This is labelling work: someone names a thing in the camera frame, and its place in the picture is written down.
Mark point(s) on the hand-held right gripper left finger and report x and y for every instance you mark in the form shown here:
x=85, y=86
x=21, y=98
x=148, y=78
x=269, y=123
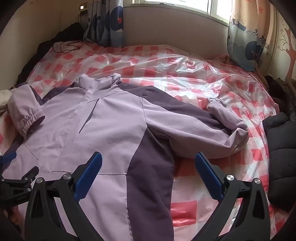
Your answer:
x=89, y=173

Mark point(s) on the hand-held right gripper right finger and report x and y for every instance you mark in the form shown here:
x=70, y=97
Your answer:
x=208, y=176

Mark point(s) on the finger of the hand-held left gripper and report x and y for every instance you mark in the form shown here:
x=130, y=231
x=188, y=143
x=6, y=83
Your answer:
x=9, y=157
x=27, y=175

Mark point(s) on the purple two-tone jacket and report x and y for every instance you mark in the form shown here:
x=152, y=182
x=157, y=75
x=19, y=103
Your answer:
x=104, y=129

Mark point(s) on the black clothes pile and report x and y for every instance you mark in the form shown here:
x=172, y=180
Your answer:
x=67, y=32

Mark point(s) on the person's left hand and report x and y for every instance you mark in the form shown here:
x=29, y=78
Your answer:
x=13, y=215

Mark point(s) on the red checked bed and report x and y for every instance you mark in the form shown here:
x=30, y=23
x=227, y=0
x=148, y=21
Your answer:
x=5, y=140

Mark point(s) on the cream puffer jacket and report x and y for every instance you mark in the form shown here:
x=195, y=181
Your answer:
x=4, y=97

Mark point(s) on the black puffer jacket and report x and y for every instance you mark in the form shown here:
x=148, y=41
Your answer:
x=282, y=157

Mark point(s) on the clear plastic sheet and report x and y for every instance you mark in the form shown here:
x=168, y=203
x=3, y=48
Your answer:
x=185, y=67

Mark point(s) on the brown fur garment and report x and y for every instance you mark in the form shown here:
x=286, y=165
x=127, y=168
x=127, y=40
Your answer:
x=289, y=88

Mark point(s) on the pink whale print curtain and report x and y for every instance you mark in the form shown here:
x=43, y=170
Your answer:
x=245, y=34

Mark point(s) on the blue whale print curtain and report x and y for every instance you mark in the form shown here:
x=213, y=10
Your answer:
x=111, y=23

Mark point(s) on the window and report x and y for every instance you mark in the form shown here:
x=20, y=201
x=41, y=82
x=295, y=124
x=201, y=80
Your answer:
x=185, y=3

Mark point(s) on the tree wall sticker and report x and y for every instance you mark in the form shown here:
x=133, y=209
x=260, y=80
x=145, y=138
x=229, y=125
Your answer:
x=288, y=46

